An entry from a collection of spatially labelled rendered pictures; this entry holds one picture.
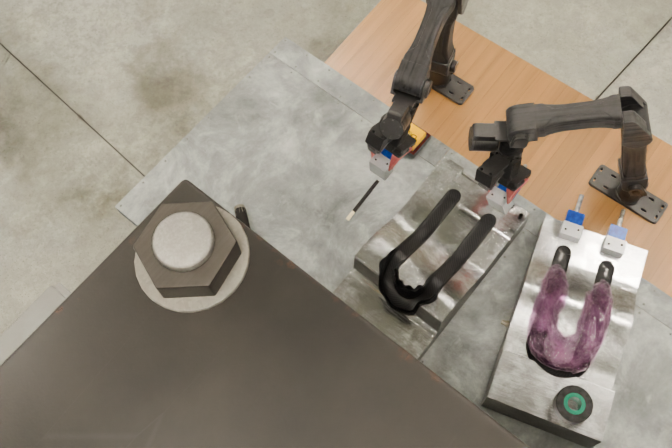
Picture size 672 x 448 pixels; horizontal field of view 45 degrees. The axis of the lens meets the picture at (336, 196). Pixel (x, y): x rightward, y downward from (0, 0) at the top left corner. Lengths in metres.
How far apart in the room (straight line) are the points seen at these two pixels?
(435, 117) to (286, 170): 0.44
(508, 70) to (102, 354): 1.76
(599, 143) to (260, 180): 0.92
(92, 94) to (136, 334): 2.67
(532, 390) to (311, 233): 0.68
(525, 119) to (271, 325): 1.14
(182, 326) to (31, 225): 2.47
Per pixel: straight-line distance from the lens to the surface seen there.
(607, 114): 1.82
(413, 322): 1.96
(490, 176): 1.85
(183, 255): 0.76
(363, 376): 0.76
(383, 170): 2.00
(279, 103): 2.29
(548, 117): 1.81
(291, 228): 2.12
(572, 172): 2.24
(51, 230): 3.20
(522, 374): 1.91
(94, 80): 3.47
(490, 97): 2.31
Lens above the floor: 2.75
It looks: 65 degrees down
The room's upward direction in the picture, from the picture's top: 6 degrees counter-clockwise
